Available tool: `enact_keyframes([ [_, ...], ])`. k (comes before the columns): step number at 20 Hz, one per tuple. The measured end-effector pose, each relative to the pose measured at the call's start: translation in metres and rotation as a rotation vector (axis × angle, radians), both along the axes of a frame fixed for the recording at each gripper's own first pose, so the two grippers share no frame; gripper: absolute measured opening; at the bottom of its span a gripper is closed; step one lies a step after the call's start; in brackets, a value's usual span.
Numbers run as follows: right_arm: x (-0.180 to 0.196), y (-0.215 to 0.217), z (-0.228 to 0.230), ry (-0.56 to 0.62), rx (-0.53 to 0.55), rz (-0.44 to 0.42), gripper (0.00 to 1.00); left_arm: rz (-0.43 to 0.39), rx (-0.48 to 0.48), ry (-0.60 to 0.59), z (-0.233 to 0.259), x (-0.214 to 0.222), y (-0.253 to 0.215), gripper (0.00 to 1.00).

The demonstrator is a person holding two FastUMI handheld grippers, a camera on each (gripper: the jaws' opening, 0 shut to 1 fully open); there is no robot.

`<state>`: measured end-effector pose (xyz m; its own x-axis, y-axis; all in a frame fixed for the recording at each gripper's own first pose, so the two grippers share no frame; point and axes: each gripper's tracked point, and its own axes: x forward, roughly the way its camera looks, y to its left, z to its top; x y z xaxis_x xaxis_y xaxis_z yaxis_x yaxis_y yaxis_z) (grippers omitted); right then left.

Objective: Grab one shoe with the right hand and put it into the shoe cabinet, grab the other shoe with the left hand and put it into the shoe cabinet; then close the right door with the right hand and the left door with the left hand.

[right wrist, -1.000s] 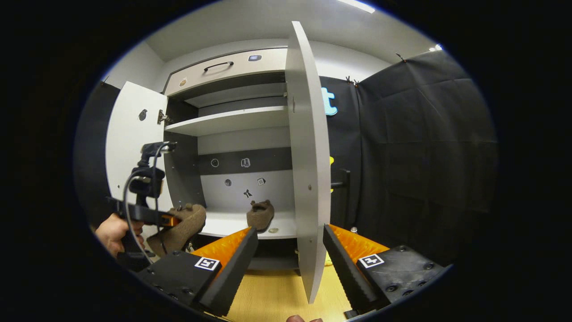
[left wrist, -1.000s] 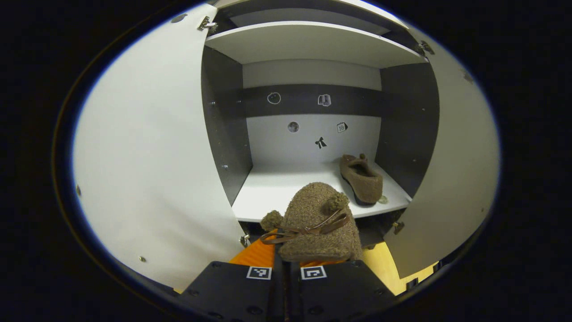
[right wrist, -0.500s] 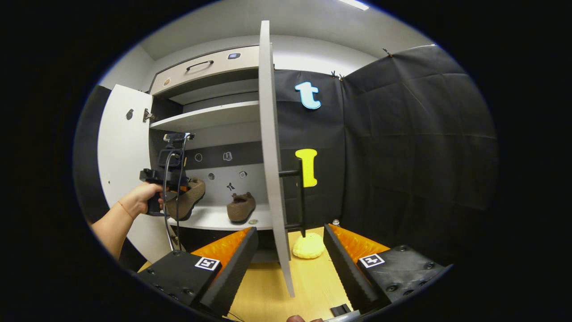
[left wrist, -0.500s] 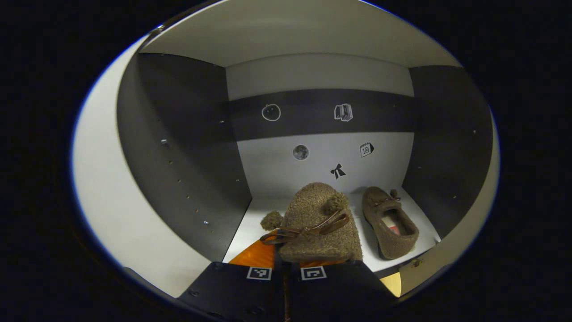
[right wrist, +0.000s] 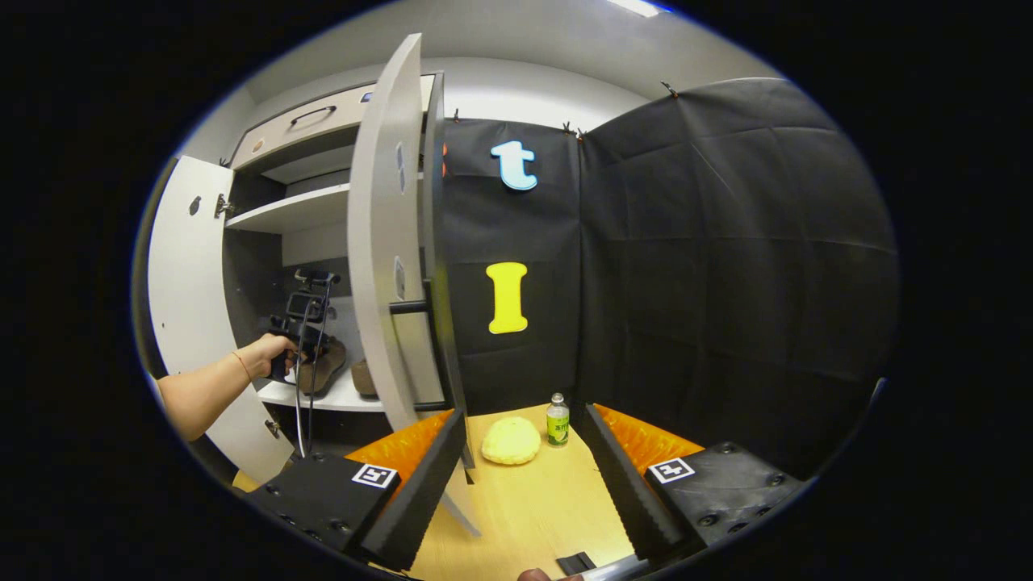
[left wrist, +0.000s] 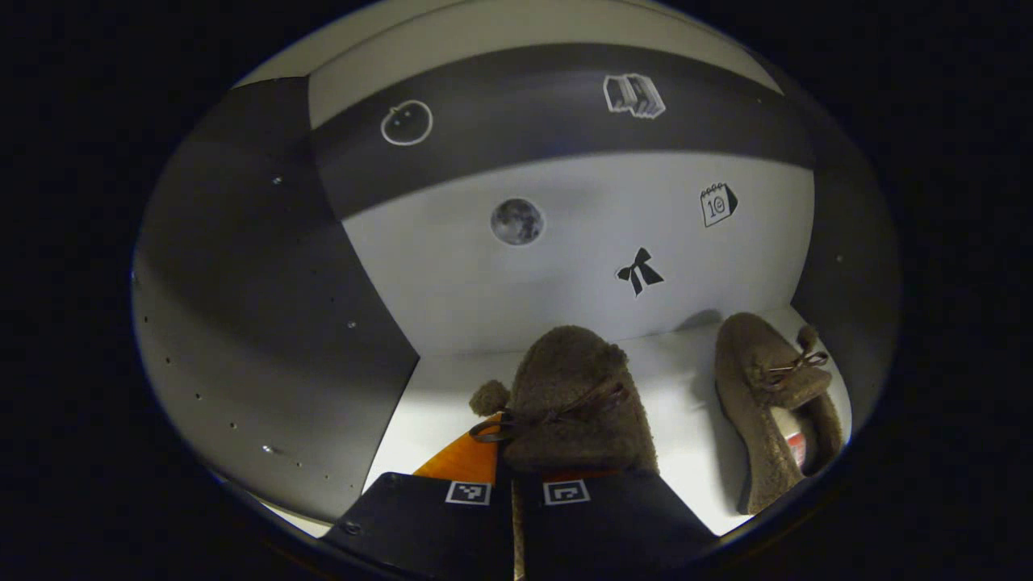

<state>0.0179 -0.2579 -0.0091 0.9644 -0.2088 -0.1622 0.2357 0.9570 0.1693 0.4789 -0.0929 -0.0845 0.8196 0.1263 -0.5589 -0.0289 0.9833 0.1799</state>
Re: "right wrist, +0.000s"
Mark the green drink bottle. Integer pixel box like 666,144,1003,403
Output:
546,392,571,448

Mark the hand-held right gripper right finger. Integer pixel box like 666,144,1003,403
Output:
581,402,809,563

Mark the white shoe cabinet door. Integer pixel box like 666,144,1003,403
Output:
346,32,483,538
147,154,296,486

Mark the black door handle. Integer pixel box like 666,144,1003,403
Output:
390,277,467,414

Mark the ceiling light strip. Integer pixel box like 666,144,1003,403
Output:
607,0,673,19

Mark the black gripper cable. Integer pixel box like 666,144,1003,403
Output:
294,278,334,459

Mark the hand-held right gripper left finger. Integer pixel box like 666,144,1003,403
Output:
240,408,469,573

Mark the yellow sponge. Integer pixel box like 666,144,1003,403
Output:
481,415,542,467

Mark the white shoe cabinet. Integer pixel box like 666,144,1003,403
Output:
221,73,450,449

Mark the beige cabinet drawer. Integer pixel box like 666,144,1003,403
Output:
231,74,437,171

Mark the black backdrop cloth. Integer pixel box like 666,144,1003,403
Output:
440,77,901,485

